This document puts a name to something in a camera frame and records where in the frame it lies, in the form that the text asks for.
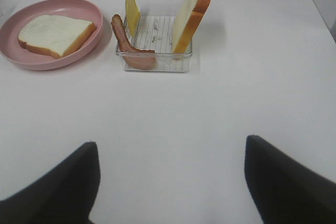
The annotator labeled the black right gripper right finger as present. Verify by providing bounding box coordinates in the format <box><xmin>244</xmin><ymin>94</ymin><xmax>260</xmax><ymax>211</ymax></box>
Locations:
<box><xmin>244</xmin><ymin>135</ymin><xmax>335</xmax><ymax>223</ymax></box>

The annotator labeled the pink round plate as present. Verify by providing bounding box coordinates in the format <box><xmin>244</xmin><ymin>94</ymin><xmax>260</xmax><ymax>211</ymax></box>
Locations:
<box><xmin>1</xmin><ymin>0</ymin><xmax>103</xmax><ymax>70</ymax></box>

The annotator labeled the clear right plastic tray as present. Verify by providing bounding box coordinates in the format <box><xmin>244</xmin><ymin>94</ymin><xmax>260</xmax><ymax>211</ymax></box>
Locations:
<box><xmin>115</xmin><ymin>0</ymin><xmax>193</xmax><ymax>72</ymax></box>

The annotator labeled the yellow cheese slice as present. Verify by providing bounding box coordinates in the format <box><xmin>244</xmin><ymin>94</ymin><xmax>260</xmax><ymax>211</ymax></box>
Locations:
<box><xmin>125</xmin><ymin>0</ymin><xmax>141</xmax><ymax>37</ymax></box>

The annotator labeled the bread slice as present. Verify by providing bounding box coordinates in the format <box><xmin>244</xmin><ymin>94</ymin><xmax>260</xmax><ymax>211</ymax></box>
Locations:
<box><xmin>18</xmin><ymin>15</ymin><xmax>96</xmax><ymax>59</ymax></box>
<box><xmin>172</xmin><ymin>0</ymin><xmax>211</xmax><ymax>54</ymax></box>

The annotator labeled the bacon strip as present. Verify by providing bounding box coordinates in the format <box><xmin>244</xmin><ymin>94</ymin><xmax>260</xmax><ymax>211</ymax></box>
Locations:
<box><xmin>111</xmin><ymin>14</ymin><xmax>156</xmax><ymax>70</ymax></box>

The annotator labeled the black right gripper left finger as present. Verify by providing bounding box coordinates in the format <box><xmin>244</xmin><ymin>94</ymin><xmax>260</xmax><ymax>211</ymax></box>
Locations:
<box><xmin>1</xmin><ymin>142</ymin><xmax>100</xmax><ymax>223</ymax></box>

